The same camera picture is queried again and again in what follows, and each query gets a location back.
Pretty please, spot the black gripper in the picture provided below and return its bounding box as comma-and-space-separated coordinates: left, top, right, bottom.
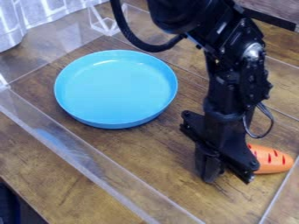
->
180, 100, 259, 184

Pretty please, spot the orange toy carrot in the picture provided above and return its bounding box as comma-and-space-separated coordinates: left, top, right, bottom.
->
247, 143, 295, 174

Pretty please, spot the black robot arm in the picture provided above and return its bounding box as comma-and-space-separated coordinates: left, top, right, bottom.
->
146, 0, 272, 183

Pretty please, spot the blue round tray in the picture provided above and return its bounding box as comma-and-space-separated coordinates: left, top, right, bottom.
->
53, 50, 177, 130

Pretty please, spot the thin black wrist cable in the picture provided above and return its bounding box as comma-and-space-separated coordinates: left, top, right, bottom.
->
241, 102, 276, 140

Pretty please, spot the clear acrylic enclosure wall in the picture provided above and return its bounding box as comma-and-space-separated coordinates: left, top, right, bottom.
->
0, 73, 299, 224

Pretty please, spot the black braided cable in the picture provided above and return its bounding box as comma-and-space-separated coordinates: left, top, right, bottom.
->
108, 0, 188, 53

